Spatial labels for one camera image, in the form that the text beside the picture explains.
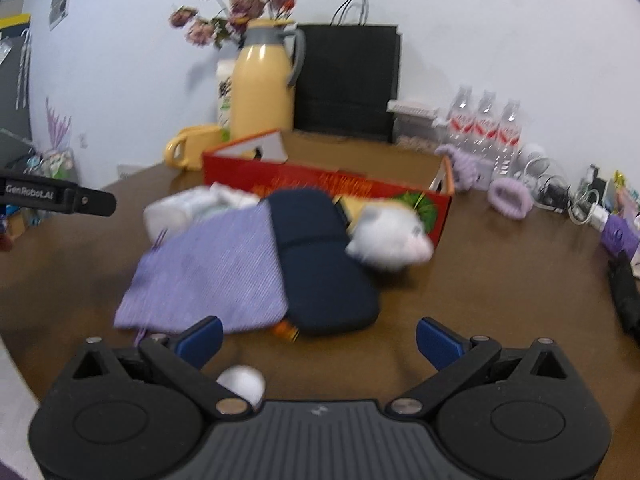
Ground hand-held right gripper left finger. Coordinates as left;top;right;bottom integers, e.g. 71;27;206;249
70;316;253;418

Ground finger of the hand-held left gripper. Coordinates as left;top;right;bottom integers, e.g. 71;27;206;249
62;184;117;217

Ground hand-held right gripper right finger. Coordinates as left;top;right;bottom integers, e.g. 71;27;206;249
387;317;571;417

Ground white round lid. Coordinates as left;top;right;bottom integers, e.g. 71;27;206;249
216;366;266;407

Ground purple cloth pouch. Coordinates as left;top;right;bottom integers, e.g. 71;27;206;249
114;205;288;336

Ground clear plastic bag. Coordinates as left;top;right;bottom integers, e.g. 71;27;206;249
143;183;261;241

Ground white plush toy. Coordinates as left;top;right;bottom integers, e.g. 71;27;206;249
345;202;433;273

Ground navy blue case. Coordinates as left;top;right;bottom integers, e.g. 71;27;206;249
265;189;381;337

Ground red cardboard box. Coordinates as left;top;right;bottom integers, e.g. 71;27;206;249
202;129;457;251

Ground small orange item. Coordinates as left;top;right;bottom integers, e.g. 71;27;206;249
272;321;301;343

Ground dark board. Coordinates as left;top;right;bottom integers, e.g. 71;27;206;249
0;0;33;141

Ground yellow mug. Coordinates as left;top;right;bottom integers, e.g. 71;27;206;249
165;125;226;172

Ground white milk carton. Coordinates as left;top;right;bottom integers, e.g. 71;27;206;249
215;57;238;141

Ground black folded umbrella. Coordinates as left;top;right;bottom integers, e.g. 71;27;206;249
607;252;640;336

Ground yellow thermos jug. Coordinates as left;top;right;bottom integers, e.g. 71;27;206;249
229;19;307;138

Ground white round gadget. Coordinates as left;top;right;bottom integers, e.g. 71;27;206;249
520;144;551;181

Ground purple tissue pack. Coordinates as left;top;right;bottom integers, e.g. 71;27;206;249
600;210;640;256

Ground clear seed container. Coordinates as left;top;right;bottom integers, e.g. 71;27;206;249
387;100;446;148

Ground clear water bottle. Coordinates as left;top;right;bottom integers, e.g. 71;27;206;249
472;91;498;158
447;85;473;153
495;100;523;171

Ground black adapter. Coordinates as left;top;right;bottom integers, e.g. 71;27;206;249
582;164;606;196

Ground yellow snack packet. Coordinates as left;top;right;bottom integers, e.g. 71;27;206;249
612;170;640;211

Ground dried flower bouquet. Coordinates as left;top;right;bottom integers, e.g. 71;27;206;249
169;0;301;51

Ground black paper bag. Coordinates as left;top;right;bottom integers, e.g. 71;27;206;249
294;0;403;143

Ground metal wire rack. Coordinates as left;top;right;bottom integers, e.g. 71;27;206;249
20;146;80;183

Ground purple wall sticker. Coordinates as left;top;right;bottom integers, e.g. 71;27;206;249
45;97;73;148

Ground wall poster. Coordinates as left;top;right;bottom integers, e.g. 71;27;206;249
49;0;76;30

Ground white chargers and cables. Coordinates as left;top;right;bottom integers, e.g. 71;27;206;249
520;157;608;226

